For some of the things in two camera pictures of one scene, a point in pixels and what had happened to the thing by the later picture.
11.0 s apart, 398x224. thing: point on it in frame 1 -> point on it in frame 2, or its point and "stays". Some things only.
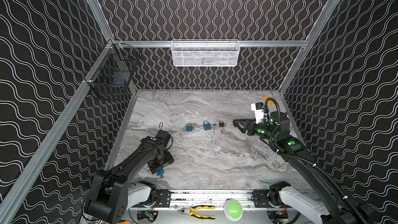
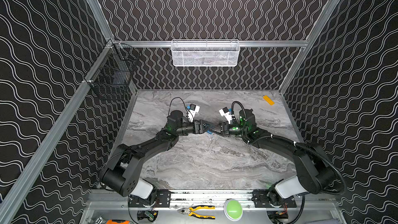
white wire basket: x=205 y=53 stays
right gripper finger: x=243 y=122 -> x=217 y=125
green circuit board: x=148 y=214 stays
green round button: x=233 y=210 stays
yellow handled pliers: x=187 y=210 stays
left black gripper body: x=160 y=163 -> x=197 y=126
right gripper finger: x=241 y=124 -> x=217 y=133
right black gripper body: x=251 y=126 -> x=224 y=127
